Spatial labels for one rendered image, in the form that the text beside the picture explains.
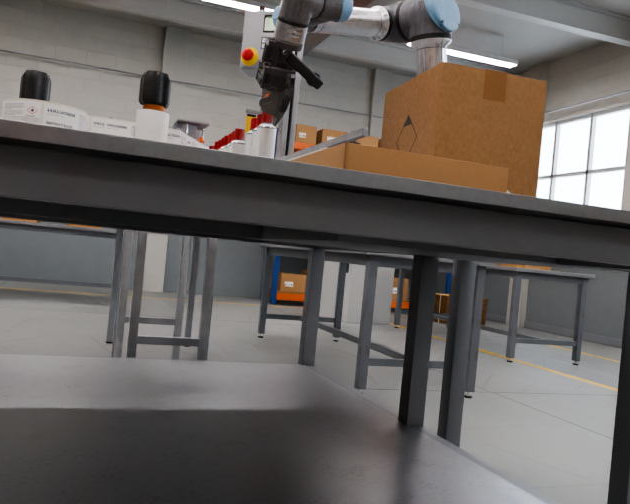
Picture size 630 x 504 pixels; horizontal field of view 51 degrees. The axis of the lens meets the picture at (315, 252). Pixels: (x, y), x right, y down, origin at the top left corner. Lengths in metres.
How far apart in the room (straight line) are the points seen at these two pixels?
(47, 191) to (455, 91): 0.84
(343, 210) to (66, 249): 8.69
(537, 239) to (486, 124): 0.40
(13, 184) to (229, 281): 8.96
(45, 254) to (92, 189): 8.70
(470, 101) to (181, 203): 0.73
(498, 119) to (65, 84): 8.61
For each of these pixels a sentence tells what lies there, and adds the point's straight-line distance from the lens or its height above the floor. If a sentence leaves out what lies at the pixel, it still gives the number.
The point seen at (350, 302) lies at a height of 0.24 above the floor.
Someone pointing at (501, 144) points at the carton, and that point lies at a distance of 1.41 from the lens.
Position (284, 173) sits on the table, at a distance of 0.83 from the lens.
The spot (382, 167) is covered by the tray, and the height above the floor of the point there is 0.84.
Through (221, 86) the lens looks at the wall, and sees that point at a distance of 9.93.
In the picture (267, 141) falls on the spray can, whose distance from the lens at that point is 1.76.
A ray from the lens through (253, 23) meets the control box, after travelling 2.23.
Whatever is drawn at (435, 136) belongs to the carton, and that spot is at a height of 0.97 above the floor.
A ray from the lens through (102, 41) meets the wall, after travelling 9.86.
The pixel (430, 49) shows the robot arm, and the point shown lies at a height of 1.31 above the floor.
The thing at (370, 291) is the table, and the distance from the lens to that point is 3.52.
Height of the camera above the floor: 0.72
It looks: level
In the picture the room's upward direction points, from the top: 5 degrees clockwise
